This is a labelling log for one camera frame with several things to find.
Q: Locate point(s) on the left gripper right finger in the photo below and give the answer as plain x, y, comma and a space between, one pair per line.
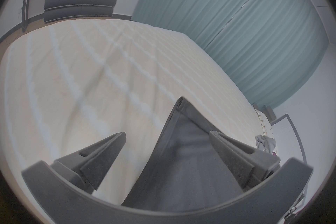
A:
236, 162

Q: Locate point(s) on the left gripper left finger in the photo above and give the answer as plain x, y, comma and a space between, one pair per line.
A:
97, 165

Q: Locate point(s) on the black T-shirt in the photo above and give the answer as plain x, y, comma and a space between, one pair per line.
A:
183, 165

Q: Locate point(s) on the bed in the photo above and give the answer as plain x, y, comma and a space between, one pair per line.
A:
78, 73

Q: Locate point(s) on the grey garment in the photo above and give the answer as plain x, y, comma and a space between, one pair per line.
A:
267, 143

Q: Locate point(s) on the purple satin garment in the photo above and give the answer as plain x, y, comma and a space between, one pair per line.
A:
275, 154

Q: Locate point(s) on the white printed pillow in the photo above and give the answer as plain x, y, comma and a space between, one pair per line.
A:
265, 125

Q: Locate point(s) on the grey bedside table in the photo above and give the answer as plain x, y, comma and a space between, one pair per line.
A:
267, 111

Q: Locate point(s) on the blue-green curtain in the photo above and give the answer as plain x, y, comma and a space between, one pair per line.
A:
236, 34

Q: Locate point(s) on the black chest of drawers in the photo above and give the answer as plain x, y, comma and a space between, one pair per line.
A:
78, 2

